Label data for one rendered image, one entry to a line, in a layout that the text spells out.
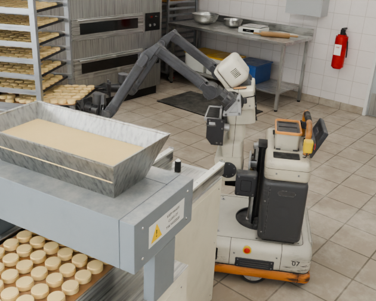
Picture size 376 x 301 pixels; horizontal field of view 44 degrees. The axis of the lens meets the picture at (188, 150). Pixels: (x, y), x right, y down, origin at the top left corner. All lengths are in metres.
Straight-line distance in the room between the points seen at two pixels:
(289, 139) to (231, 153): 0.34
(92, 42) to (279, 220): 3.50
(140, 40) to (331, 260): 3.83
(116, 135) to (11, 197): 0.38
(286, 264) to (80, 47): 3.55
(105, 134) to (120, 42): 4.30
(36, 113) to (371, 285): 2.27
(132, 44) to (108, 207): 4.75
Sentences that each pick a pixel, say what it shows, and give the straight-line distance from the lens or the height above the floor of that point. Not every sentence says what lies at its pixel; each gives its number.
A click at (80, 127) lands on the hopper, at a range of 1.61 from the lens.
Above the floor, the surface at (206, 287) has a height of 0.23.
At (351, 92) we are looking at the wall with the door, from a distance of 6.34.
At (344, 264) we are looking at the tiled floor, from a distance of 3.28.
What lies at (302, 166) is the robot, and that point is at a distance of 2.57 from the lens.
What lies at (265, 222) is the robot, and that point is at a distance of 2.73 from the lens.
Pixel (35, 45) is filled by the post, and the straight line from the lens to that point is 2.69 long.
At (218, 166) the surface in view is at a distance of 2.21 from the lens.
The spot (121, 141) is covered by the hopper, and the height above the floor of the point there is 1.26.
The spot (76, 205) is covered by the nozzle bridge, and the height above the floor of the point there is 1.18.
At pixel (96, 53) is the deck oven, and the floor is 0.69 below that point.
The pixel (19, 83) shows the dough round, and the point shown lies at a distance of 3.02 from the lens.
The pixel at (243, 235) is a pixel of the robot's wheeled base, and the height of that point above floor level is 0.28.
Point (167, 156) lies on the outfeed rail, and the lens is 2.34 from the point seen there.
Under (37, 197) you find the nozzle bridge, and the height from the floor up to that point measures 1.15.
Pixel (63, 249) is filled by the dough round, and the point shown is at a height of 0.92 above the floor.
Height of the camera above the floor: 1.84
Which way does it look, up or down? 24 degrees down
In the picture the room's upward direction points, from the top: 3 degrees clockwise
